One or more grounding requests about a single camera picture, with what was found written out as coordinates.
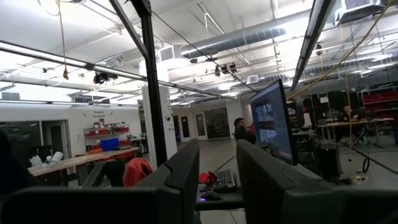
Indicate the black keyboard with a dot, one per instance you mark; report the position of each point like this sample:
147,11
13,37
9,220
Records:
225,180

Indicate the white ceiling air unit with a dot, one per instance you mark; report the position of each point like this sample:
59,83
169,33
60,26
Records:
357,9

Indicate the red jacket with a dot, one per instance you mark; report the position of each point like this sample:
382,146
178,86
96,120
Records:
136,171

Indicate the wooden workbench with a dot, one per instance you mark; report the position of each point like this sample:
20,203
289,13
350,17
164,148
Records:
77,160

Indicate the person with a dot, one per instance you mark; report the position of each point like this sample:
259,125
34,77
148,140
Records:
241,132
346,113

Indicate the silver ventilation duct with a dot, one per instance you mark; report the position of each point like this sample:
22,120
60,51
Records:
233,40

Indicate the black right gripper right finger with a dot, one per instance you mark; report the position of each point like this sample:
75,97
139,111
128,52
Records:
280,199

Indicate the blue storage bin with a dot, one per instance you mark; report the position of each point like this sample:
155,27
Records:
109,144

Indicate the red storage shelf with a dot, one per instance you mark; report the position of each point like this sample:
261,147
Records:
379,98

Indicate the black vertical frame post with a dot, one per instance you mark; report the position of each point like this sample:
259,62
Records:
154,109

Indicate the black computer tower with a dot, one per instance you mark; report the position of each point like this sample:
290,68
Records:
328,160

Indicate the black chair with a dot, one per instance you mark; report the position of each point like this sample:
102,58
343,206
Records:
113,172

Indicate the shelf with red bins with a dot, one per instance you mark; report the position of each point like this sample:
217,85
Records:
107,130

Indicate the wooden background table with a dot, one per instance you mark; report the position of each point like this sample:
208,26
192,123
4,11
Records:
357,123

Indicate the black computer monitor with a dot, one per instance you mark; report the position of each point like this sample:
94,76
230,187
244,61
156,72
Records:
270,124

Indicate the black diagonal frame brace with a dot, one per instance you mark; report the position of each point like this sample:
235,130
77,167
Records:
129,28

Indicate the red cloth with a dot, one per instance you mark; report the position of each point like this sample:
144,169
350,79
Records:
207,177

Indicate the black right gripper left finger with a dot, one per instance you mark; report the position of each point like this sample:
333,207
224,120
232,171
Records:
93,205

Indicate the white paper roll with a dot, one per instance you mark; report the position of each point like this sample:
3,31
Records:
56,157

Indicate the black computer mouse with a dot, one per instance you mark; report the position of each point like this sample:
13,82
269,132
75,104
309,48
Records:
211,195

